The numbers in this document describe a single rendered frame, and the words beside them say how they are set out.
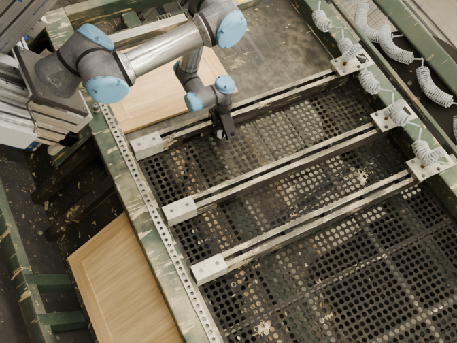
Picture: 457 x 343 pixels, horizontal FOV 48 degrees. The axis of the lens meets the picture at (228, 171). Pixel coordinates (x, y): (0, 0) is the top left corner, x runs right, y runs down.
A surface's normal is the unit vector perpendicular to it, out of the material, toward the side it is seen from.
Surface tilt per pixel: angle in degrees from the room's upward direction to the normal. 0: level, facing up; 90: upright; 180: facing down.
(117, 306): 90
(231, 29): 83
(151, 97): 53
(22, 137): 90
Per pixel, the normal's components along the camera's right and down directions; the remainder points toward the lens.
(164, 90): 0.07, -0.49
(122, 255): -0.48, -0.18
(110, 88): 0.34, 0.85
